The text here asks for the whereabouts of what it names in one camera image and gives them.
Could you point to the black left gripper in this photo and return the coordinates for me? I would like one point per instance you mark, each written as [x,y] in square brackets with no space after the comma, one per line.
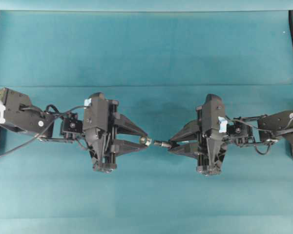
[100,141]

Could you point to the teal cloth mat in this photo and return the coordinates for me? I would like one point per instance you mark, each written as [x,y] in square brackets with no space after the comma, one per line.
[159,66]

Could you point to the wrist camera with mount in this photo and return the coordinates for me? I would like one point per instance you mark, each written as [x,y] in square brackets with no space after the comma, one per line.
[96,112]
[214,115]

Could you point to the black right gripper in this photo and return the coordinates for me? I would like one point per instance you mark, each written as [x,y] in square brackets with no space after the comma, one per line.
[212,142]

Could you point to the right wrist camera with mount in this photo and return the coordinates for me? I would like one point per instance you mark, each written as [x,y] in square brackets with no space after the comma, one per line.
[214,115]

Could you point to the silver threaded metal shaft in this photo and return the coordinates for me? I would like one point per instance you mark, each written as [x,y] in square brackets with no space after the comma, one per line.
[165,144]

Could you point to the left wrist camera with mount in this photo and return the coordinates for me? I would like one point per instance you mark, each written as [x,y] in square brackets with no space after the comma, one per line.
[96,112]

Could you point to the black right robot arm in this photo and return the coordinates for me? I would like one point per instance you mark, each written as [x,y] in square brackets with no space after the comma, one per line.
[256,131]

